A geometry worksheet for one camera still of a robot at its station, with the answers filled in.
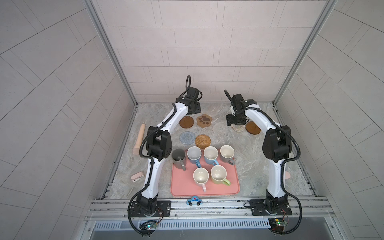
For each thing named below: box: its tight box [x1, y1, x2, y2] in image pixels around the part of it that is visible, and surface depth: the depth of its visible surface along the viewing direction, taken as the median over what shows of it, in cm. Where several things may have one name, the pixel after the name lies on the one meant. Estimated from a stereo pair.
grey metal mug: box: [171, 148, 187, 172], surface depth 81 cm
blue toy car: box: [186, 195, 203, 206], surface depth 74 cm
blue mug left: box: [187, 146, 202, 168], surface depth 83 cm
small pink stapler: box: [130, 171, 145, 182], surface depth 79 cm
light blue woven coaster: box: [179, 131, 196, 145], surface depth 98 cm
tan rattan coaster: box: [195, 134, 211, 149], surface depth 98 cm
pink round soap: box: [285, 171, 291, 180], surface depth 82 cm
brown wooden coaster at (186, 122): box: [179, 116, 194, 129], surface depth 107 cm
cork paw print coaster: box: [196, 114, 213, 128], surface depth 107 cm
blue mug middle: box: [203, 146, 219, 166], surface depth 84 cm
